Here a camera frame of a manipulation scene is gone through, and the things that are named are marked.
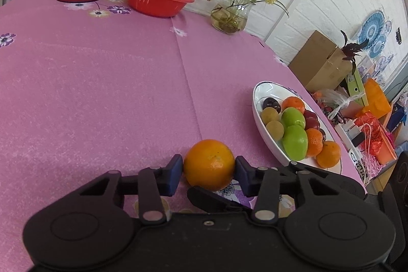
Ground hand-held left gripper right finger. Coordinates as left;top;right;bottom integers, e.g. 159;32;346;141
234;156;345;226

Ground orange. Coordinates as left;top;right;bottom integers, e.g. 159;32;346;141
183;139;236;192
315;141;341;169

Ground white oval plate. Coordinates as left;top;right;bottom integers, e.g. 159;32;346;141
252;81;343;175

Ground round glass vase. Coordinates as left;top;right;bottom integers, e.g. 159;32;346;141
210;0;254;35

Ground bright red apple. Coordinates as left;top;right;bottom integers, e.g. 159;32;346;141
304;117;320;131

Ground orange plastic crate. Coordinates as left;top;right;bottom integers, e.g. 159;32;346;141
376;128;399;164

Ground small green apple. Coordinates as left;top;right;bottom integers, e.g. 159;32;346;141
280;108;307;129

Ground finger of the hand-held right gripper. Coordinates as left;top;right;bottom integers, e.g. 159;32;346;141
186;185;253;214

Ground large green apple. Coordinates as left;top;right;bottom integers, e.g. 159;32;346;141
282;125;309;162

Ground red mesh bag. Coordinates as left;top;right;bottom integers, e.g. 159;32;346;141
354;113;383;158

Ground clear plastic bag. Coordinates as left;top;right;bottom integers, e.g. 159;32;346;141
314;89;367;120

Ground deep orange tangerine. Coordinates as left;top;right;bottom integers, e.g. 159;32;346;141
306;128;324;157
281;96;305;111

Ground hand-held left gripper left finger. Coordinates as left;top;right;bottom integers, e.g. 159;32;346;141
80;154;184;226

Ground medium blue patterned plate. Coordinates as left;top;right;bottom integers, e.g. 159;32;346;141
370;34;387;58

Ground black mesh chair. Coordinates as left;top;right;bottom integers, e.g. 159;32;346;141
366;151;408;272

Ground large blue patterned plate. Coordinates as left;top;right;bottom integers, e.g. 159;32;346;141
356;11;386;45

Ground brown kiwi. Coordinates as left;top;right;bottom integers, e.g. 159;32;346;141
261;108;281;125
266;121;285;141

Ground brown cardboard box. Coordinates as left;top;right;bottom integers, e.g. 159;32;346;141
288;30;354;92

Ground orange bag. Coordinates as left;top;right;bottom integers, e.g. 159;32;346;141
363;78;392;120

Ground green box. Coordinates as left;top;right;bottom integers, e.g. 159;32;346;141
347;66;367;107

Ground purple leaf plant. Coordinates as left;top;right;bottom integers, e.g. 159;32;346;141
339;30;370;75

